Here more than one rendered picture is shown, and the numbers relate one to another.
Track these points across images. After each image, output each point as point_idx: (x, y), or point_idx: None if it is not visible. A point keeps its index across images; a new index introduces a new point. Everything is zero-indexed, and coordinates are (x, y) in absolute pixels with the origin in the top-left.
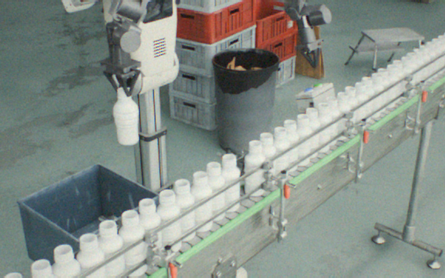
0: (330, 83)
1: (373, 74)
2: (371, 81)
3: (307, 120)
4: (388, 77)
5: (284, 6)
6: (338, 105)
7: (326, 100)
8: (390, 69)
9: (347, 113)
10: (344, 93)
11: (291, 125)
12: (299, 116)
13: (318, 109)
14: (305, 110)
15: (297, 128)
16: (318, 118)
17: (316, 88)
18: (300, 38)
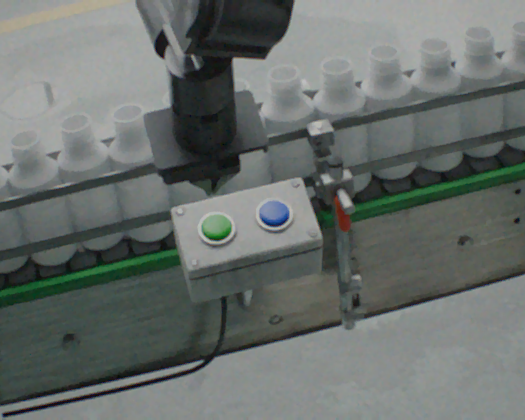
0: (177, 210)
1: (74, 132)
2: (122, 109)
3: (472, 31)
4: (0, 168)
5: (292, 6)
6: (304, 95)
7: (352, 71)
8: None
9: (304, 85)
10: (271, 81)
11: None
12: (481, 44)
13: (400, 61)
14: (347, 194)
15: (496, 58)
16: (406, 77)
17: (242, 213)
18: (232, 123)
